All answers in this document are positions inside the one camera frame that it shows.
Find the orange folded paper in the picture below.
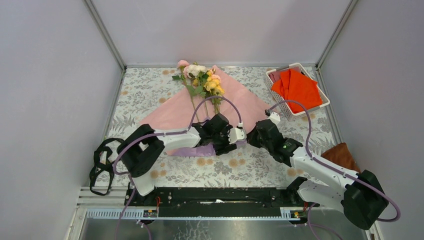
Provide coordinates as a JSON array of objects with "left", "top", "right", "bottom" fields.
[{"left": 271, "top": 72, "right": 323, "bottom": 110}]

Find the pink and purple wrapping paper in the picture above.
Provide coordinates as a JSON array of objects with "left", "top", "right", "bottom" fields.
[{"left": 140, "top": 66, "right": 270, "bottom": 157}]

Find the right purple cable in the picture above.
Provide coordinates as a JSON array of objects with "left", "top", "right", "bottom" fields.
[{"left": 264, "top": 99, "right": 402, "bottom": 240}]

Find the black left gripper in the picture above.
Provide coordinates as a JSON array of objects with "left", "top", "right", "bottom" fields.
[{"left": 210, "top": 125, "right": 236, "bottom": 156}]

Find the yellow fake flower bunch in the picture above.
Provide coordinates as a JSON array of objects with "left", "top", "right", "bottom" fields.
[{"left": 192, "top": 68, "right": 225, "bottom": 99}]

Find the black strap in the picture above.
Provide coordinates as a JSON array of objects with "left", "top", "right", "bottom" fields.
[{"left": 88, "top": 137, "right": 127, "bottom": 197}]

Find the purple cable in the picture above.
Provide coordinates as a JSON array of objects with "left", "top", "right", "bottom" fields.
[
  {"left": 264, "top": 99, "right": 402, "bottom": 240},
  {"left": 112, "top": 95, "right": 244, "bottom": 240}
]

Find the brown cloth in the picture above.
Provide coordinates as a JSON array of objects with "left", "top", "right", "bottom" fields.
[{"left": 321, "top": 142, "right": 361, "bottom": 173}]

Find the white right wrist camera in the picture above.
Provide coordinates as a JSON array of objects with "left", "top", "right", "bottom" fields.
[{"left": 265, "top": 111, "right": 281, "bottom": 126}]

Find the white fake flower stem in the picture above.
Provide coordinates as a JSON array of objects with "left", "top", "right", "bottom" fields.
[{"left": 185, "top": 64, "right": 208, "bottom": 101}]

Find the white plastic basket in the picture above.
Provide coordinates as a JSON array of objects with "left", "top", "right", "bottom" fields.
[{"left": 265, "top": 62, "right": 330, "bottom": 113}]

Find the floral patterned tablecloth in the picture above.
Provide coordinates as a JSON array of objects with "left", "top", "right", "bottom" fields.
[{"left": 108, "top": 67, "right": 340, "bottom": 187}]

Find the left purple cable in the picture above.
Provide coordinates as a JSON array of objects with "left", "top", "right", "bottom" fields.
[{"left": 112, "top": 95, "right": 244, "bottom": 240}]

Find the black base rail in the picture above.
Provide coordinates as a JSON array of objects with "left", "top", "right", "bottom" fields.
[{"left": 124, "top": 187, "right": 313, "bottom": 218}]

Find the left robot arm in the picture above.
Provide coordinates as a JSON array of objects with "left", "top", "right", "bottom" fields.
[{"left": 116, "top": 113, "right": 247, "bottom": 206}]

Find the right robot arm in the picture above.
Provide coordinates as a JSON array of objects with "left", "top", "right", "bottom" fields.
[{"left": 247, "top": 119, "right": 389, "bottom": 230}]

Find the pink fake flower stem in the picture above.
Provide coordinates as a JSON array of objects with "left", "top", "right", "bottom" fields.
[{"left": 172, "top": 60, "right": 196, "bottom": 110}]

